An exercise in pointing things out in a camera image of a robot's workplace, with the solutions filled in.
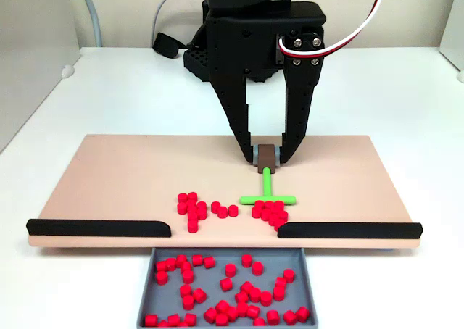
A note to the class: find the black edge rail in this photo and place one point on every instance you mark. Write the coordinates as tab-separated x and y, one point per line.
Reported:
98	228
348	230

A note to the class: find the black table clamp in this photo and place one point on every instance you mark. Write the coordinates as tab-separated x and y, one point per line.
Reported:
165	45

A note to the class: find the grey rectangular tray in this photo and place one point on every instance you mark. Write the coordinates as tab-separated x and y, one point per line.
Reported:
272	263

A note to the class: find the red cylindrical granule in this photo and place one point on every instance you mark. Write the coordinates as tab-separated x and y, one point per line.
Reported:
161	277
265	215
241	297
281	282
277	225
199	295
170	263
186	267
221	319
201	213
274	213
161	265
288	275
181	260
183	198
192	196
201	205
278	292
257	268
259	203
232	313
230	270
173	320
151	320
247	260
191	203
182	207
185	290
246	287
302	313
193	227
233	209
290	317
197	259
253	311
259	321
162	323
278	205
188	302
222	211
283	216
193	219
255	295
269	204
274	221
242	309
226	284
210	315
190	319
188	276
209	262
222	306
266	298
215	206
272	317
256	213
192	211

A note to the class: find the white plastic clip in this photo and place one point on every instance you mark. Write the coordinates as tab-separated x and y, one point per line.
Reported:
67	71
460	76

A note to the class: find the beige flat board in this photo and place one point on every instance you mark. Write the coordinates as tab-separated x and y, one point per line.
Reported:
108	177

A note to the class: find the grey tube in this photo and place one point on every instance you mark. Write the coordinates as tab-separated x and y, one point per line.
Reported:
97	35

